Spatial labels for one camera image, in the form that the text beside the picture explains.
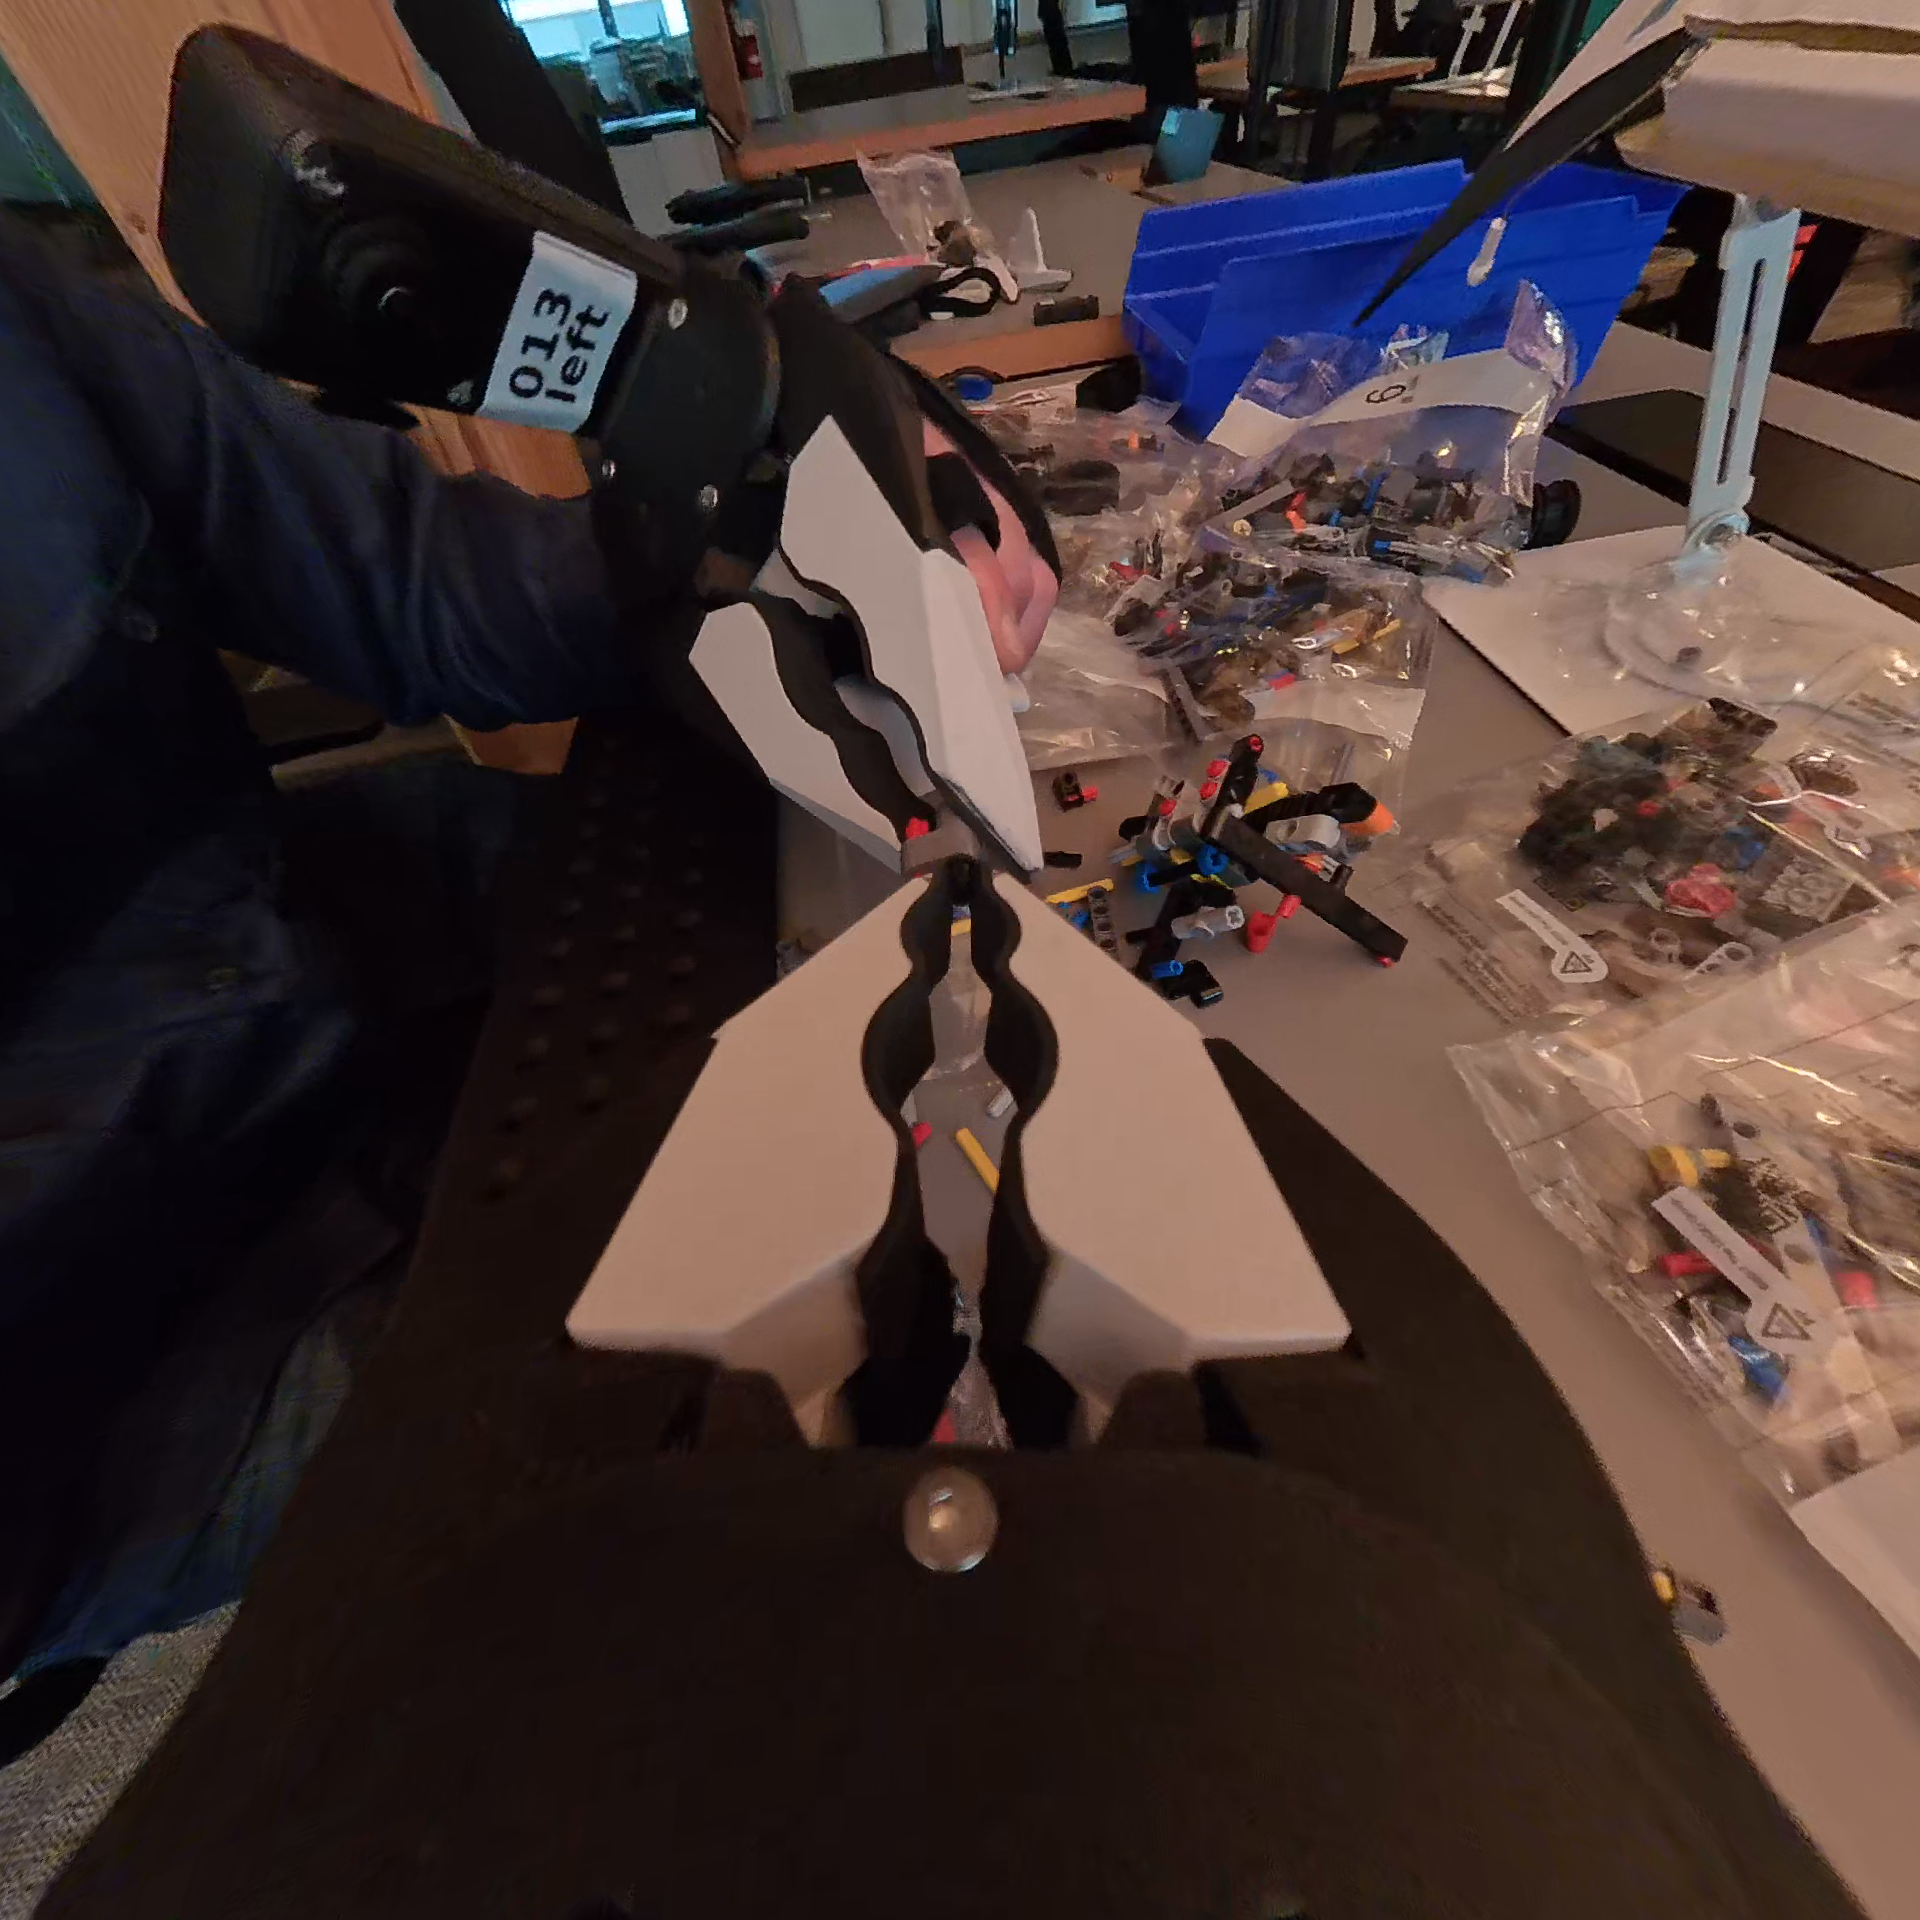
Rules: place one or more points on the clear bag over white base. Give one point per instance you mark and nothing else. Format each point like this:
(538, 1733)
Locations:
(1828, 629)

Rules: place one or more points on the black round knob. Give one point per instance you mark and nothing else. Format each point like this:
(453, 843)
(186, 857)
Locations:
(1556, 511)

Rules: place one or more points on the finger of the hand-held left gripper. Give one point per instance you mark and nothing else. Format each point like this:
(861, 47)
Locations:
(930, 644)
(779, 705)

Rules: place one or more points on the black office chair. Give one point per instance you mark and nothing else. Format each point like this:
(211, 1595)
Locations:
(510, 105)

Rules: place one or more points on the blue cup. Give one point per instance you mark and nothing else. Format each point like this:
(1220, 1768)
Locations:
(1189, 141)

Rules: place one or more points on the large clear lego parts bag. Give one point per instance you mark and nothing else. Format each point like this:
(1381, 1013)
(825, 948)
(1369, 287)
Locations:
(1693, 1200)

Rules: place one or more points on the instruction booklet stack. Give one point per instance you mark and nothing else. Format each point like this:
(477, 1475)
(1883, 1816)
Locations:
(1515, 149)

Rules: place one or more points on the person's leg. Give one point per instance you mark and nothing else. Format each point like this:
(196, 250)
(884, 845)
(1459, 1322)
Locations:
(120, 1200)

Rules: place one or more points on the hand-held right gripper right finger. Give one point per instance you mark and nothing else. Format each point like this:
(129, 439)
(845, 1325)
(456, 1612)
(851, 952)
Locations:
(1171, 1200)

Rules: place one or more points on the dark grey holed lego beam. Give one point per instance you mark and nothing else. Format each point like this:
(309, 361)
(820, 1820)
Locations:
(1102, 919)

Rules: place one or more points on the small clear background bag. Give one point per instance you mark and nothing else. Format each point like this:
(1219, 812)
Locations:
(914, 202)

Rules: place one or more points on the blue plastic bin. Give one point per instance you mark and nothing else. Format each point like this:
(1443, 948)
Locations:
(1320, 269)

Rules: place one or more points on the wooden background desk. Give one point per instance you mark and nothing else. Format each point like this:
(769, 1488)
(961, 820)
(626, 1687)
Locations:
(930, 128)

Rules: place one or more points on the yellow lego axle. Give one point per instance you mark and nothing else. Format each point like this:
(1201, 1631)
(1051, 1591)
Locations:
(976, 1156)
(1078, 895)

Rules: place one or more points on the clear bag black orange parts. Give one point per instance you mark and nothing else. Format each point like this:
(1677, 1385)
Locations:
(1650, 839)

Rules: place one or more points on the small clear packet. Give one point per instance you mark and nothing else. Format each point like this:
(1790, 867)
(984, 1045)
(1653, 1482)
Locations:
(973, 1381)

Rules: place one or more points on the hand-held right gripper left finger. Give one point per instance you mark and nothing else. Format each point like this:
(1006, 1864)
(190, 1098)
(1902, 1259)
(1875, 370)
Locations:
(733, 1200)

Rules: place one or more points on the yellow grey lego piece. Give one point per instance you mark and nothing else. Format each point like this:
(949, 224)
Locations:
(1688, 1605)

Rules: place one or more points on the black orange lego assembly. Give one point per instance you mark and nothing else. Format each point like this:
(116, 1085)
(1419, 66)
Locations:
(1289, 879)

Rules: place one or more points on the person's left hand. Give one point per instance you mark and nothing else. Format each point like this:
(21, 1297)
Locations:
(1019, 599)

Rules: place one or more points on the person's left forearm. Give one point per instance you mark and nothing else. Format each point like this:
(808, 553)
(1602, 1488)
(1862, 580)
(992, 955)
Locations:
(374, 570)

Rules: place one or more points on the full clear lego parts bag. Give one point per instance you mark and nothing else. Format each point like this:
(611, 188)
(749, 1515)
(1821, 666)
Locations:
(1395, 435)

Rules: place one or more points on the white shelf bracket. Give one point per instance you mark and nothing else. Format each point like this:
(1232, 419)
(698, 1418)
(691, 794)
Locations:
(1740, 389)

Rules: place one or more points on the white plastic stand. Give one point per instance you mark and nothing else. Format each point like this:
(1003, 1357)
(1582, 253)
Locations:
(1037, 258)

